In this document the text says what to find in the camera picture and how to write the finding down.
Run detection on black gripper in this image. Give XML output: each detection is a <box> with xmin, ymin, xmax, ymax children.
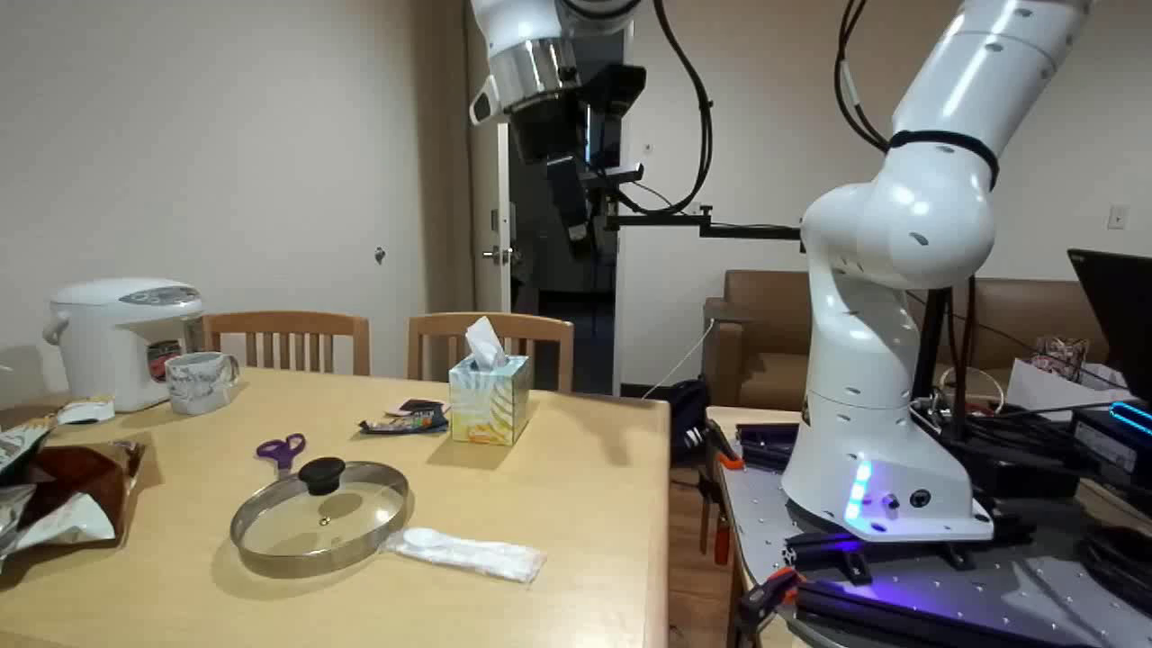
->
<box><xmin>514</xmin><ymin>82</ymin><xmax>622</xmax><ymax>252</ymax></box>

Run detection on white paper tissue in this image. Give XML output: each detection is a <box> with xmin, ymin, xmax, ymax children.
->
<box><xmin>461</xmin><ymin>315</ymin><xmax>514</xmax><ymax>372</ymax></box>

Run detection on clear plastic pack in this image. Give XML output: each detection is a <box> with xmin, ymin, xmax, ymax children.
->
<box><xmin>384</xmin><ymin>522</ymin><xmax>546</xmax><ymax>588</ymax></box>

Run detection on patterned tissue box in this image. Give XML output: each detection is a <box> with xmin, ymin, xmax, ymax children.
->
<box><xmin>448</xmin><ymin>352</ymin><xmax>538</xmax><ymax>452</ymax></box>

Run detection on wooden slat chair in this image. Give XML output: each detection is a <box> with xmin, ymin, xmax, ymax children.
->
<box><xmin>404</xmin><ymin>310</ymin><xmax>579</xmax><ymax>395</ymax></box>
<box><xmin>195</xmin><ymin>306</ymin><xmax>374</xmax><ymax>380</ymax></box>

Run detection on brown sofa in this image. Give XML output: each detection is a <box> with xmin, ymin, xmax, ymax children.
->
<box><xmin>701</xmin><ymin>268</ymin><xmax>1108</xmax><ymax>410</ymax></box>

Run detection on dark snack wrapper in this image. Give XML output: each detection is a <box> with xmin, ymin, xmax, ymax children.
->
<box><xmin>357</xmin><ymin>407</ymin><xmax>450</xmax><ymax>438</ymax></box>

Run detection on black vertical pole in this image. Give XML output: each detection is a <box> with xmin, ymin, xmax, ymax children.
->
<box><xmin>912</xmin><ymin>274</ymin><xmax>984</xmax><ymax>407</ymax></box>

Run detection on glass pot lid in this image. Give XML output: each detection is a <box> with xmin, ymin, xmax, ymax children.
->
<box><xmin>226</xmin><ymin>455</ymin><xmax>419</xmax><ymax>581</ymax></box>

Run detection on orange black clamp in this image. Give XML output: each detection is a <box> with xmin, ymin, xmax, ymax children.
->
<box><xmin>734</xmin><ymin>566</ymin><xmax>807</xmax><ymax>628</ymax></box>

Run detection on clear plastic container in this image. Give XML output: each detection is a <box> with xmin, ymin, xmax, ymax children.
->
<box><xmin>161</xmin><ymin>348</ymin><xmax>244</xmax><ymax>418</ymax></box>

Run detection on white electric water boiler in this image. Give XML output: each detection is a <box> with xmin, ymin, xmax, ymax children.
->
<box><xmin>39</xmin><ymin>278</ymin><xmax>208</xmax><ymax>413</ymax></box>

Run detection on metal robot mounting plate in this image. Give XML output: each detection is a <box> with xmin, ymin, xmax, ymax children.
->
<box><xmin>717</xmin><ymin>407</ymin><xmax>1152</xmax><ymax>648</ymax></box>

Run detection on brown snack bag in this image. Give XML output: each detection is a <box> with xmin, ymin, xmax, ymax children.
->
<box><xmin>21</xmin><ymin>434</ymin><xmax>155</xmax><ymax>550</ymax></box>

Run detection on black monitor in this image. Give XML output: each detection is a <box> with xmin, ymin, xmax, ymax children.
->
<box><xmin>1067</xmin><ymin>245</ymin><xmax>1152</xmax><ymax>410</ymax></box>

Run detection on black box with blue light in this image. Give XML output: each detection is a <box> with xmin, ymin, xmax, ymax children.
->
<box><xmin>1071</xmin><ymin>400</ymin><xmax>1152</xmax><ymax>485</ymax></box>

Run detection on white crumpled wrapper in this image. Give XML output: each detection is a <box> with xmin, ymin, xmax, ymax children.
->
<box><xmin>0</xmin><ymin>490</ymin><xmax>123</xmax><ymax>561</ymax></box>

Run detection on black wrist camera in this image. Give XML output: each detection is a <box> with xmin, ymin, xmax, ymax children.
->
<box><xmin>582</xmin><ymin>66</ymin><xmax>653</xmax><ymax>125</ymax></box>

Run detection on black camera on boom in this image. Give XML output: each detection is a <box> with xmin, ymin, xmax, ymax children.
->
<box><xmin>597</xmin><ymin>160</ymin><xmax>807</xmax><ymax>245</ymax></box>

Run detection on purple handled scissors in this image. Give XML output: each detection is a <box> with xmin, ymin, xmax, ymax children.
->
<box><xmin>254</xmin><ymin>428</ymin><xmax>311</xmax><ymax>478</ymax></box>

